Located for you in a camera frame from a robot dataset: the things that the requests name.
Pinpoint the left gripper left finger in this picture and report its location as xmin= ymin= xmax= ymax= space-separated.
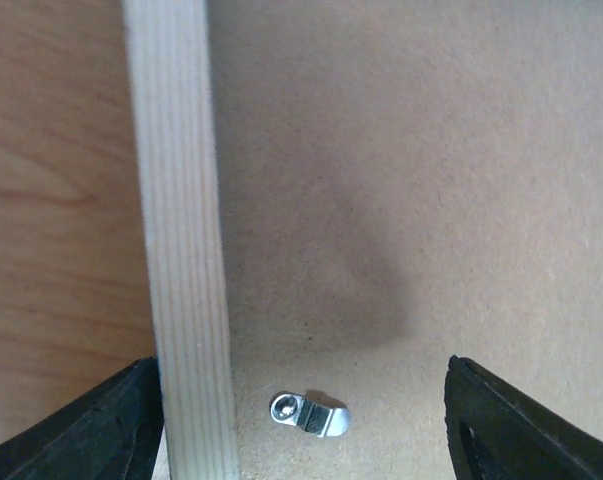
xmin=0 ymin=357 xmax=162 ymax=479

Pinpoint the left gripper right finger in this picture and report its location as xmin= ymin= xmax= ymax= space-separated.
xmin=444 ymin=356 xmax=603 ymax=479

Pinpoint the blue picture frame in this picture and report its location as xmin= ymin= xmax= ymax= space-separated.
xmin=123 ymin=1 xmax=240 ymax=479

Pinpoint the metal frame retaining clip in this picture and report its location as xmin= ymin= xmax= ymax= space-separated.
xmin=269 ymin=392 xmax=351 ymax=438

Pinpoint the brown frame backing board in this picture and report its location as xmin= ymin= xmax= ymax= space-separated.
xmin=209 ymin=1 xmax=603 ymax=479

